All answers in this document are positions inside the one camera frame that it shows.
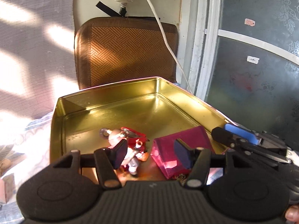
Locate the grey woven headboard mat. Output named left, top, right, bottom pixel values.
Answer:
left=1, top=0, right=78, bottom=120

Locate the person right hand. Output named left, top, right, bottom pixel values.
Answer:
left=285, top=204, right=299, bottom=223

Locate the pink macaron tin box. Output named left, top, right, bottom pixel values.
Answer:
left=49, top=76, right=237, bottom=185

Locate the red figure keychain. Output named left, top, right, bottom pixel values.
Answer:
left=99, top=127, right=150, bottom=176

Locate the frosted glass sliding door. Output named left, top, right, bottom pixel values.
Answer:
left=186, top=0, right=298, bottom=148

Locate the white power cable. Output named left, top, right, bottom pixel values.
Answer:
left=136, top=0, right=195, bottom=95

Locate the brown woven cushion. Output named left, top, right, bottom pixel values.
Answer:
left=75, top=17, right=176, bottom=90

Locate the pink red wallet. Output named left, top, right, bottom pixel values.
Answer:
left=150, top=126, right=214, bottom=180

